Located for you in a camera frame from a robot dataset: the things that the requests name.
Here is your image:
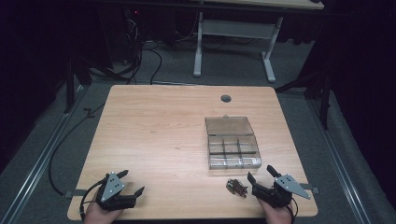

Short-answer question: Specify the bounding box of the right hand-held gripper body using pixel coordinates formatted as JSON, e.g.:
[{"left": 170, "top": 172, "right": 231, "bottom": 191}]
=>
[{"left": 251, "top": 174, "right": 312, "bottom": 209}]

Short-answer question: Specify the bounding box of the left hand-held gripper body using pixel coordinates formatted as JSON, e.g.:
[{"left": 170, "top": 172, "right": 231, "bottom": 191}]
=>
[{"left": 94, "top": 172, "right": 138, "bottom": 211}]

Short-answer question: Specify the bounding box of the person's right hand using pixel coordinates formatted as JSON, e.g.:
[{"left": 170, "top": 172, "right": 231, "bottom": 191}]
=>
[{"left": 257, "top": 199, "right": 294, "bottom": 224}]

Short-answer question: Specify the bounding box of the person's left hand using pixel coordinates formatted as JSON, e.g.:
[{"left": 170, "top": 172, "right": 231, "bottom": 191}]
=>
[{"left": 82, "top": 199, "right": 124, "bottom": 224}]

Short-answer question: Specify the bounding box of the clear plastic compartment box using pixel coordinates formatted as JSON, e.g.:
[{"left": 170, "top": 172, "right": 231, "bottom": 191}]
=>
[{"left": 204, "top": 115, "right": 263, "bottom": 171}]

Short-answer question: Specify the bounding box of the black metal stand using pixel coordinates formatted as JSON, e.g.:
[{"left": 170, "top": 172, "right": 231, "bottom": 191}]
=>
[
  {"left": 63, "top": 54, "right": 132, "bottom": 115},
  {"left": 275, "top": 69, "right": 332, "bottom": 131}
]

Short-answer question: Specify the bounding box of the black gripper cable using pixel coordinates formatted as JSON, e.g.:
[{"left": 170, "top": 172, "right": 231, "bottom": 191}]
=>
[
  {"left": 78, "top": 177, "right": 110, "bottom": 222},
  {"left": 286, "top": 199, "right": 299, "bottom": 224}
]

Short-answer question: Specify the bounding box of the grey metal table bracket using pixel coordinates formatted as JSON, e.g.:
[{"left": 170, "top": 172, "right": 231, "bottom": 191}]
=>
[
  {"left": 63, "top": 189, "right": 98, "bottom": 201},
  {"left": 299, "top": 183, "right": 320, "bottom": 195}
]

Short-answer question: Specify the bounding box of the metal floor rail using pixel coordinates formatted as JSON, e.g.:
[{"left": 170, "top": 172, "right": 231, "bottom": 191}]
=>
[
  {"left": 0, "top": 84, "right": 90, "bottom": 224},
  {"left": 305, "top": 92, "right": 372, "bottom": 224}
]

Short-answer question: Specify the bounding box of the black floor cable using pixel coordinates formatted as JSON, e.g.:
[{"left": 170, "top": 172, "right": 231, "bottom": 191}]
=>
[{"left": 47, "top": 102, "right": 107, "bottom": 198}]

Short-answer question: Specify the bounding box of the bundle of black cables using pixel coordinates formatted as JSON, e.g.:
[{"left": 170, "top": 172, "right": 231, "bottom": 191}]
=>
[{"left": 122, "top": 17, "right": 163, "bottom": 86}]

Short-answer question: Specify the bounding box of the white metal desk frame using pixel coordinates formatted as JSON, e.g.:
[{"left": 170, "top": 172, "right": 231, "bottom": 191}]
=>
[{"left": 192, "top": 11, "right": 285, "bottom": 84}]

